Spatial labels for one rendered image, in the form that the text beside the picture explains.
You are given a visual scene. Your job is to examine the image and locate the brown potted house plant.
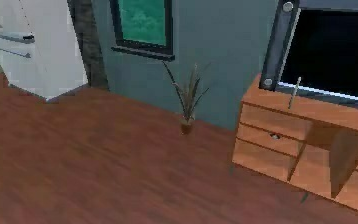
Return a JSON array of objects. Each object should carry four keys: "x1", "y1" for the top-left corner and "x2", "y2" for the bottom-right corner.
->
[{"x1": 162, "y1": 61, "x2": 211, "y2": 136}]

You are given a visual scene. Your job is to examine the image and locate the black framed window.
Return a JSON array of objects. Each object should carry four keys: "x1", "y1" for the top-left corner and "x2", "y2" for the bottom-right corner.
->
[{"x1": 108, "y1": 0, "x2": 176, "y2": 62}]

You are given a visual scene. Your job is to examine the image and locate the wooden television stand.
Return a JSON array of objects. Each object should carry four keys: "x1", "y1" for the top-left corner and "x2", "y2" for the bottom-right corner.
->
[{"x1": 229, "y1": 73, "x2": 358, "y2": 216}]

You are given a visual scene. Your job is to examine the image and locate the grey pencil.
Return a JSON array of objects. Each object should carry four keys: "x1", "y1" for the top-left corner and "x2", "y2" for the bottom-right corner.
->
[{"x1": 287, "y1": 76, "x2": 302, "y2": 110}]

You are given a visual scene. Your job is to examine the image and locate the white fridge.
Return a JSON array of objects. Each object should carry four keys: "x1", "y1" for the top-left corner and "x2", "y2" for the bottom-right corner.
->
[{"x1": 0, "y1": 0, "x2": 89, "y2": 102}]

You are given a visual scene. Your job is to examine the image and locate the black television set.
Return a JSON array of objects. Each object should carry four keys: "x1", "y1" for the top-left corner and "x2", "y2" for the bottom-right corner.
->
[{"x1": 258, "y1": 0, "x2": 358, "y2": 111}]

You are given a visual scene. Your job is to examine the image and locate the grey fridge handle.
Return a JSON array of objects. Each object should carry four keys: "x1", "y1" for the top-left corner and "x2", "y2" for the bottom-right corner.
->
[
  {"x1": 0, "y1": 43, "x2": 32, "y2": 59},
  {"x1": 0, "y1": 29, "x2": 36, "y2": 45}
]

